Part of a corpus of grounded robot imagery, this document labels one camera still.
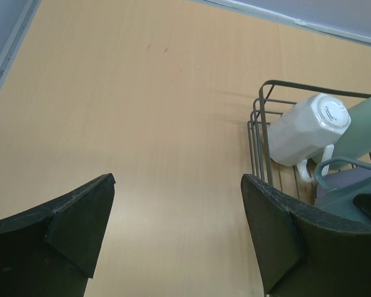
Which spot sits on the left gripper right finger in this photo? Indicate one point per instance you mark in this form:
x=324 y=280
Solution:
x=302 y=250

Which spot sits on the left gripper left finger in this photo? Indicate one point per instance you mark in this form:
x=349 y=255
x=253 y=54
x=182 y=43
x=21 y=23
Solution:
x=53 y=249

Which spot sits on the purple plastic cup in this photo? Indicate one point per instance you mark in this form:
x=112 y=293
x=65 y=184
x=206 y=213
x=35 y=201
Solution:
x=342 y=179

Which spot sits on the white faceted mug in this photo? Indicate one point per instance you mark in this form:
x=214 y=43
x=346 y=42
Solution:
x=300 y=134

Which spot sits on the green plastic cup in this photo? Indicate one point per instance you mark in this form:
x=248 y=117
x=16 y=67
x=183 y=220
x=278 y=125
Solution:
x=356 y=140

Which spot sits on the black wire dish rack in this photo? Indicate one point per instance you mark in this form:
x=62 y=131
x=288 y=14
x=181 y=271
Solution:
x=284 y=178

